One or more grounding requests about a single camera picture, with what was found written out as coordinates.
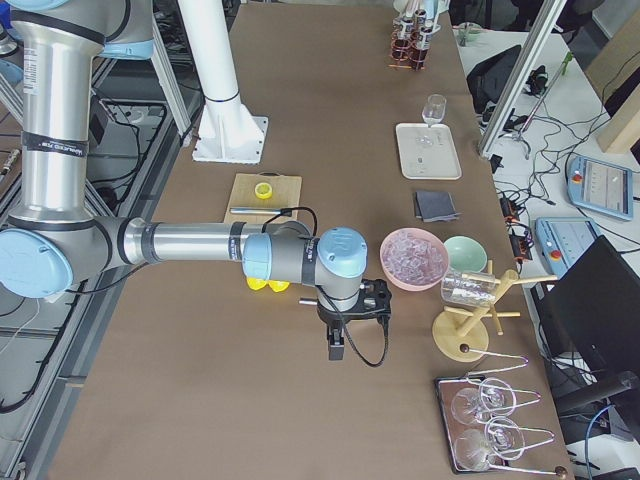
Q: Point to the tea bottle front centre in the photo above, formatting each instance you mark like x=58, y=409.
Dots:
x=423, y=18

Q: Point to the half lemon slice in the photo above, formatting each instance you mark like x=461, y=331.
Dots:
x=263, y=190

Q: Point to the hanging wine glass upper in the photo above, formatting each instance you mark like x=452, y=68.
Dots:
x=480, y=402

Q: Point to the hanging wine glass lower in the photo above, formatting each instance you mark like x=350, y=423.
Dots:
x=501, y=442

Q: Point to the tea bottle white cap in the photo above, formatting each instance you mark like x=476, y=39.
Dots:
x=425, y=34

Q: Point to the glass mug on stand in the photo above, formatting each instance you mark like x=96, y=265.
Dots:
x=469, y=288

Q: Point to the hanging wine glass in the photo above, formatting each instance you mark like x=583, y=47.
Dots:
x=480, y=402
x=501, y=442

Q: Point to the clear wine glass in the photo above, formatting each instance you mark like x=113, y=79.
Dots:
x=434, y=110

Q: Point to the lower yellow lemon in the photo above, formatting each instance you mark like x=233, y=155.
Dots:
x=278, y=286

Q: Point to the teach pendant tablet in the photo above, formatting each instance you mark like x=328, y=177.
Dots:
x=601, y=186
x=563, y=240

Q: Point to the black mirrored tray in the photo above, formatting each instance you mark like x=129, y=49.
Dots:
x=446, y=389

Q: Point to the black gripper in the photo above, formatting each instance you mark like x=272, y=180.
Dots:
x=330, y=318

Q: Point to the yellow lemon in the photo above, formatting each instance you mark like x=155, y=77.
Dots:
x=278, y=286
x=256, y=284

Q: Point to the black monitor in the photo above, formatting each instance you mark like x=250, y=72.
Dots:
x=593, y=309

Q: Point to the black backpack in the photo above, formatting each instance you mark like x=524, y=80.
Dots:
x=487, y=80

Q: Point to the cream rabbit tray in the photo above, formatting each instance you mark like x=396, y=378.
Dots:
x=427, y=152

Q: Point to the pink bowl with ice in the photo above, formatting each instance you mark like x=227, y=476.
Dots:
x=413, y=259

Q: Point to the aluminium frame post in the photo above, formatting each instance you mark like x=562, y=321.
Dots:
x=531, y=49

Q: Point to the grey folded cloth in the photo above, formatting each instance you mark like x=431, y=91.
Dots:
x=433, y=206

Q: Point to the mint green bowl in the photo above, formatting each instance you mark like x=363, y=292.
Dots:
x=465, y=254

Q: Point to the copper wire bottle basket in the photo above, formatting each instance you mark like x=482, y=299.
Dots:
x=411, y=58

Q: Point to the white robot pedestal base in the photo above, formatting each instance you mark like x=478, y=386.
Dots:
x=228, y=132

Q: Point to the tea bottle left rear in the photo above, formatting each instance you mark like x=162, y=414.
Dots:
x=403, y=35

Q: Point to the wire wine glass rack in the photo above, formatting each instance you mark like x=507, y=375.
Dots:
x=533, y=437

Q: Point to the wooden cutting board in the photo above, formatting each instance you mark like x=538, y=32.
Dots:
x=254, y=197

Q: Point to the lower teach pendant tablet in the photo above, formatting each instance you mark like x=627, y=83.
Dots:
x=563, y=240

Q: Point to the upper yellow lemon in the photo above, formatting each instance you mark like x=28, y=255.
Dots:
x=256, y=284

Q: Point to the steel muddler black tip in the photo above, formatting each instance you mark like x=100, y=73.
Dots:
x=258, y=211

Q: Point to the upper teach pendant tablet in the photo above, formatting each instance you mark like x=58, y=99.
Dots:
x=601, y=186

